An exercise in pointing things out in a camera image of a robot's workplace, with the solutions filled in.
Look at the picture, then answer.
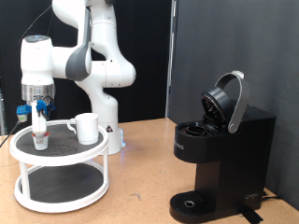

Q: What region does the grey metal frame bar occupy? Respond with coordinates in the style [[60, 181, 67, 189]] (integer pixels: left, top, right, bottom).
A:
[[0, 77, 7, 136]]

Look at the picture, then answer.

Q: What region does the wrist camera on blue mount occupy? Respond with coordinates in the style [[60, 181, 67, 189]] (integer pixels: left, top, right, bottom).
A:
[[16, 104, 33, 123]]

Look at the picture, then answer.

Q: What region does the black round grip liner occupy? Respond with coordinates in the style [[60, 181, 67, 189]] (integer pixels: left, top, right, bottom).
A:
[[16, 123, 106, 158], [20, 162, 105, 204]]

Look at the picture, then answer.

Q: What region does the white two-tier turntable stand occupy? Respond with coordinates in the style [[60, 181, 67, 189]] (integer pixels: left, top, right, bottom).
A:
[[8, 119, 110, 215]]

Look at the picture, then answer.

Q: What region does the white ceramic mug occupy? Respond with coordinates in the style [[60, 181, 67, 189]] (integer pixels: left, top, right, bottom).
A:
[[66, 112, 100, 146]]

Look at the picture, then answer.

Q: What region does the dark grey partition panel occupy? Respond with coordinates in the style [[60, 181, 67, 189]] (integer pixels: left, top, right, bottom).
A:
[[169, 0, 299, 211]]

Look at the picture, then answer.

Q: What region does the black tape strip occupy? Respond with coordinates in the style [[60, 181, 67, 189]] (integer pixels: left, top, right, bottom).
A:
[[237, 207, 264, 224]]

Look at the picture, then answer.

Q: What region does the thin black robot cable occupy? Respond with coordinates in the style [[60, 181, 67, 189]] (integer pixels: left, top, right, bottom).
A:
[[0, 4, 54, 148]]

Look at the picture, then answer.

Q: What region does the black Keurig coffee machine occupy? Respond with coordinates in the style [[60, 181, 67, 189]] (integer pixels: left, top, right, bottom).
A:
[[168, 70, 277, 224]]

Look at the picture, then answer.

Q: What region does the silver vertical metal post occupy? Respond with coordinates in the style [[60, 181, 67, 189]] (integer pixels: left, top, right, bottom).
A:
[[164, 0, 179, 119]]

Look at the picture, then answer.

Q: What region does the black machine power cord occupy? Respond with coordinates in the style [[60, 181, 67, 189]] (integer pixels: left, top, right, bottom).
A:
[[261, 189, 283, 202]]

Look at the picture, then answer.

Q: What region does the white coffee pod red lid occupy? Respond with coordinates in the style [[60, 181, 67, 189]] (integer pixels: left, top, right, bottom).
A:
[[32, 132, 50, 151]]

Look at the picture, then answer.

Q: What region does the black backdrop curtain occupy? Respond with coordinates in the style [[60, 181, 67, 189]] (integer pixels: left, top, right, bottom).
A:
[[0, 0, 172, 135]]

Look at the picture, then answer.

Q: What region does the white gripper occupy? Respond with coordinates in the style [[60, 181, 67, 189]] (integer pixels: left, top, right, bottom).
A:
[[32, 100, 48, 140]]

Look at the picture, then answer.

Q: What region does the Keurig lid with silver handle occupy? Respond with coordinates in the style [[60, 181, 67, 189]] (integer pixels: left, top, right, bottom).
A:
[[200, 70, 251, 134]]

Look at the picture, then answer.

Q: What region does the blue cable clip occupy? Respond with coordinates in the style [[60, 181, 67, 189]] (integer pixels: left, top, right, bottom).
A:
[[36, 99, 56, 119]]

